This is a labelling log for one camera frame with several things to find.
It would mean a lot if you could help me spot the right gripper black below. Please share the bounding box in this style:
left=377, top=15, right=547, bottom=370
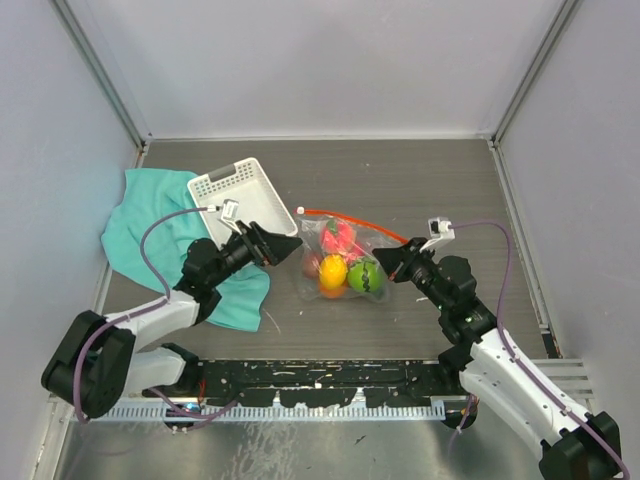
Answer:
left=373, top=237, right=450, bottom=313

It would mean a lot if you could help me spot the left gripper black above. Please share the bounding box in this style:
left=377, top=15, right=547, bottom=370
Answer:
left=208, top=220, right=300, bottom=288

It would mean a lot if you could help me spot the clear zip bag orange seal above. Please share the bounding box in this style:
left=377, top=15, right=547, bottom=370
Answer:
left=294, top=206, right=406, bottom=303

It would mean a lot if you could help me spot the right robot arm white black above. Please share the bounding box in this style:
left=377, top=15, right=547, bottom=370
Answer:
left=373, top=237, right=629, bottom=479

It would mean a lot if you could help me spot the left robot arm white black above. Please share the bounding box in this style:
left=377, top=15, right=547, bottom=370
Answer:
left=41, top=222, right=303, bottom=421

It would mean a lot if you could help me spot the green fake fruit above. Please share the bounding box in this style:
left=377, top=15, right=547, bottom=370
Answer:
left=347, top=259, right=386, bottom=293

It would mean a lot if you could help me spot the brown fake kiwi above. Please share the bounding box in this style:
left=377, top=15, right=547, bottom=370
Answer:
left=301, top=251, right=324, bottom=279

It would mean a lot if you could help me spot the red fake apple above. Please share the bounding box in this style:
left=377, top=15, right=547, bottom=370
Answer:
left=320, top=218, right=356, bottom=254

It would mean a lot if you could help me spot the yellow fake lemon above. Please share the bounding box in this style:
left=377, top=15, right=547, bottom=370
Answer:
left=319, top=254, right=348, bottom=290

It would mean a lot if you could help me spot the orange fake orange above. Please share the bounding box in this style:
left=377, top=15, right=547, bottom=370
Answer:
left=319, top=284, right=348, bottom=299

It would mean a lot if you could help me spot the white perforated plastic basket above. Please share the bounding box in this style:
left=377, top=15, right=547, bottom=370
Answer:
left=187, top=157, right=298, bottom=237

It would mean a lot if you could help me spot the teal cloth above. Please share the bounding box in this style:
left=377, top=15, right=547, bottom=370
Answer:
left=101, top=168, right=270, bottom=332

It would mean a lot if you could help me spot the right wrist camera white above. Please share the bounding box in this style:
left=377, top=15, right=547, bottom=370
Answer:
left=420, top=217, right=455, bottom=252

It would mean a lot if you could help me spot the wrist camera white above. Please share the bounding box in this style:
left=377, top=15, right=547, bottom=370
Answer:
left=217, top=199, right=239, bottom=224
left=420, top=217, right=455, bottom=252

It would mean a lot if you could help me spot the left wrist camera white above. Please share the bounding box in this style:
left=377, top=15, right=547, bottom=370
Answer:
left=217, top=199, right=239, bottom=224

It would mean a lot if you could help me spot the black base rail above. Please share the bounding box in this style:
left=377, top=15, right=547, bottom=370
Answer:
left=158, top=360, right=467, bottom=408

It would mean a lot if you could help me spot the grey slotted cable duct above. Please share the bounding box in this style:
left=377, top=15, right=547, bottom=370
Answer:
left=99, top=399, right=446, bottom=423

